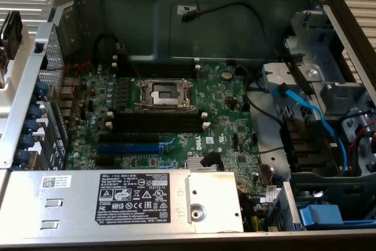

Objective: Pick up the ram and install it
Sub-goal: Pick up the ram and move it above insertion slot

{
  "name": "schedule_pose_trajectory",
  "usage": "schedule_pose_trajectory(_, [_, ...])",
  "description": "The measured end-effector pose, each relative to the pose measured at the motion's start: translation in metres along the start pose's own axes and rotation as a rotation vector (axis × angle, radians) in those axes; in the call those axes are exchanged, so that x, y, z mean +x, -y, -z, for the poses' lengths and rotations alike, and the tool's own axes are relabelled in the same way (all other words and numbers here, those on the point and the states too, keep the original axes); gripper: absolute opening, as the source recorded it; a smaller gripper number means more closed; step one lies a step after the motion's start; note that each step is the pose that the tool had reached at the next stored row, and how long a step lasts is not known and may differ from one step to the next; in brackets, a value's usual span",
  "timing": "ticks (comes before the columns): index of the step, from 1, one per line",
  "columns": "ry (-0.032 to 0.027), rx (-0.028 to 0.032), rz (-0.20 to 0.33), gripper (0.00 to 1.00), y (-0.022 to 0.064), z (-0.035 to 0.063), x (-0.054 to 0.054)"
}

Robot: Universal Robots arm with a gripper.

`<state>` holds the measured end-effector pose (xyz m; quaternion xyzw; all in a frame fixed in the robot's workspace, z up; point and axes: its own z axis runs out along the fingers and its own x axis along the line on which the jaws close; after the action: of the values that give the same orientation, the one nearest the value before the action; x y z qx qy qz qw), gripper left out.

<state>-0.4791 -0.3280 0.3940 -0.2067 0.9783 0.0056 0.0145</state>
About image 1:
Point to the silver CPU socket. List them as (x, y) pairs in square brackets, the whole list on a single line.
[(166, 95)]

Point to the green Dell motherboard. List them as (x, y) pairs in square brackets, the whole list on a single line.
[(217, 101)]

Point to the round coin battery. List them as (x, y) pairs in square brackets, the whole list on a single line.
[(226, 75)]

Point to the small silver heat sink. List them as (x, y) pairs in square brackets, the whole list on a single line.
[(195, 163)]

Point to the long black expansion slot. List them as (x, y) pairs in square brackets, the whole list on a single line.
[(129, 138)]

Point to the blue expansion slot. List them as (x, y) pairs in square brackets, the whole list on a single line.
[(129, 148)]

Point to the thin metal locking lever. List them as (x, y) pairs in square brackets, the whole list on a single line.
[(132, 63)]

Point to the grey metal PC case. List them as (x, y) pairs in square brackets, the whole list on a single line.
[(205, 36)]

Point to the short black expansion slot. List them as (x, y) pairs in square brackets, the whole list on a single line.
[(104, 161)]

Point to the large silver port block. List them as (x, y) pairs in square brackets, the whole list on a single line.
[(69, 93)]

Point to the silver USB port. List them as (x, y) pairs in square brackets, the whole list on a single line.
[(65, 105), (65, 114)]

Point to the grey metal disk bay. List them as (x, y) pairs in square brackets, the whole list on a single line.
[(317, 57)]

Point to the silver power supply unit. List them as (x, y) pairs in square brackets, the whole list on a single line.
[(73, 204)]

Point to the blue slot cover latch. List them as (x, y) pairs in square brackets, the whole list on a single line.
[(41, 89), (22, 157), (36, 112), (30, 127), (26, 141)]

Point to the dark grey drive cage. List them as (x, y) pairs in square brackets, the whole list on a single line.
[(323, 186)]

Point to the black computer part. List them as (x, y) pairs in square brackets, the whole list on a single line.
[(11, 30)]

